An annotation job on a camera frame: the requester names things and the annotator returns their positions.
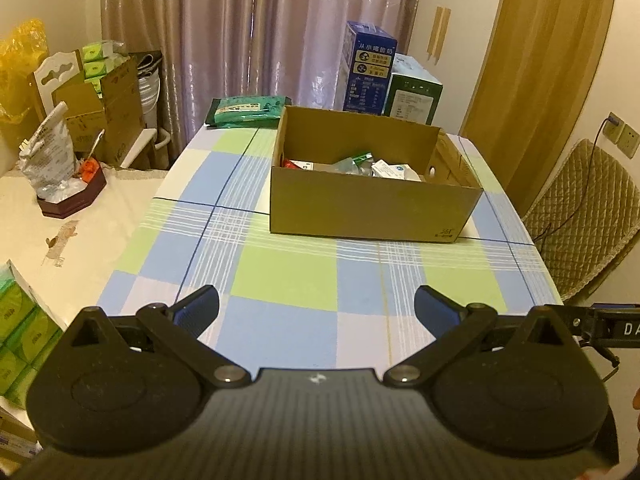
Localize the pink shiny curtain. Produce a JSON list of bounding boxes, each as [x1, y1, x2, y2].
[[100, 0, 428, 161]]

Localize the wall socket with charger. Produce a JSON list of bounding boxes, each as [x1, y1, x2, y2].
[[601, 111, 640, 157]]

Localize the green wet wipes pack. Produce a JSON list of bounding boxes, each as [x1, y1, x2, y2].
[[206, 97, 292, 129]]

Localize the brown cardboard box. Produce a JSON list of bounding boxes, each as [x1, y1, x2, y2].
[[269, 105, 485, 245]]

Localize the cream cloth side table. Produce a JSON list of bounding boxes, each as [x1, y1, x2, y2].
[[0, 166, 171, 441]]

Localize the white and silver snack bag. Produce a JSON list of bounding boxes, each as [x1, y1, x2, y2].
[[19, 101, 80, 196]]

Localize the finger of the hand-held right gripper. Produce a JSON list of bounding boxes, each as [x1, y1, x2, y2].
[[544, 302, 600, 328]]

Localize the checked cloth covered desktop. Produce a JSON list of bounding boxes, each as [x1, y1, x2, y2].
[[107, 125, 563, 361]]

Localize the green and white spray box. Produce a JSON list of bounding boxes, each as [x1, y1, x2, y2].
[[345, 151, 375, 177]]

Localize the large green tissue multipack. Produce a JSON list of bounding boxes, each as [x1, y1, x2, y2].
[[0, 260, 66, 408]]

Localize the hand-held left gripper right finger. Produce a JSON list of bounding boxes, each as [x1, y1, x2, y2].
[[382, 284, 571, 388]]

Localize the green carton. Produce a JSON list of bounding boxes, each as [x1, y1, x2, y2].
[[382, 54, 444, 126]]

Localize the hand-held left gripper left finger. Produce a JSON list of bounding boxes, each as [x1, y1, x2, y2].
[[65, 284, 253, 390]]

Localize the quilted beige chair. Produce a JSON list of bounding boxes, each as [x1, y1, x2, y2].
[[520, 138, 640, 303]]

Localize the green tissue pack bundle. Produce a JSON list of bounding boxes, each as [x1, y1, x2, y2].
[[81, 41, 130, 81]]

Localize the brown wooden door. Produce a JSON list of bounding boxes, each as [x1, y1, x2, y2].
[[457, 0, 621, 216]]

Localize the tall blue carton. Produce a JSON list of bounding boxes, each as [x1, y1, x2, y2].
[[342, 21, 399, 113]]

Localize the wooden wall strips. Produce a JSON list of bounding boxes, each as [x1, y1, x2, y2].
[[426, 6, 452, 66]]

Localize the black charging cable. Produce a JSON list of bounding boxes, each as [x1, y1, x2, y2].
[[530, 117, 608, 241]]

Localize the dark red tray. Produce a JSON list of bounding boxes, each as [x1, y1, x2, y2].
[[36, 164, 108, 219]]

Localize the open cardboard storage carton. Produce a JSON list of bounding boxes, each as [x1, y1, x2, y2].
[[32, 50, 146, 167]]

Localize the yellow plastic bag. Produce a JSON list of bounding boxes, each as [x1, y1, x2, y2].
[[0, 19, 48, 128]]

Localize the white medicine box green text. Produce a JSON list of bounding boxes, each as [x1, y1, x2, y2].
[[372, 160, 416, 181]]

